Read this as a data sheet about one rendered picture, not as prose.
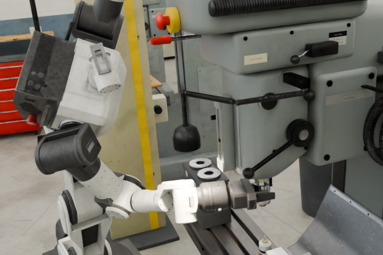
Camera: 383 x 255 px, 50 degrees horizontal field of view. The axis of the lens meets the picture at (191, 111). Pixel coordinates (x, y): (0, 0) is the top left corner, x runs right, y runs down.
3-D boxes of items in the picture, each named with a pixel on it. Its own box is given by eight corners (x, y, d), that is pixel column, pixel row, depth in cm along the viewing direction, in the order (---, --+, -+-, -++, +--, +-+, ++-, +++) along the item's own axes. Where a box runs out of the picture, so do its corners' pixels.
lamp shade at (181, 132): (167, 148, 108) (165, 126, 106) (186, 139, 113) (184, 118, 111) (188, 154, 103) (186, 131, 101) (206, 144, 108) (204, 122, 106)
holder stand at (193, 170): (202, 229, 157) (199, 183, 150) (185, 202, 177) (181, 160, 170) (231, 222, 160) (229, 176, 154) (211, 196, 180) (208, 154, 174)
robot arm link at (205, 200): (212, 181, 116) (172, 186, 115) (216, 220, 115) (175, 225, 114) (207, 180, 127) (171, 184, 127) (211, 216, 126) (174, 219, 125)
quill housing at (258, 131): (250, 193, 107) (246, 73, 97) (219, 162, 125) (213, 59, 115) (312, 177, 112) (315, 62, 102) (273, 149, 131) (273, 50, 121)
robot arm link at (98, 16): (89, -14, 132) (80, 25, 138) (85, -9, 124) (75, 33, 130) (125, -2, 135) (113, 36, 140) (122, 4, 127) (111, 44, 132)
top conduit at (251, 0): (214, 17, 83) (213, 0, 82) (207, 16, 87) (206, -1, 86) (391, -2, 97) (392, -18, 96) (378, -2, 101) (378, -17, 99)
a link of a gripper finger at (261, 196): (274, 199, 120) (253, 201, 119) (274, 189, 119) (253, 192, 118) (276, 202, 118) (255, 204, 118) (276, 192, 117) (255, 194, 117)
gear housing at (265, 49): (236, 77, 94) (235, 33, 91) (199, 59, 116) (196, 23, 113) (357, 57, 104) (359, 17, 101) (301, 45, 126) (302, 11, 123)
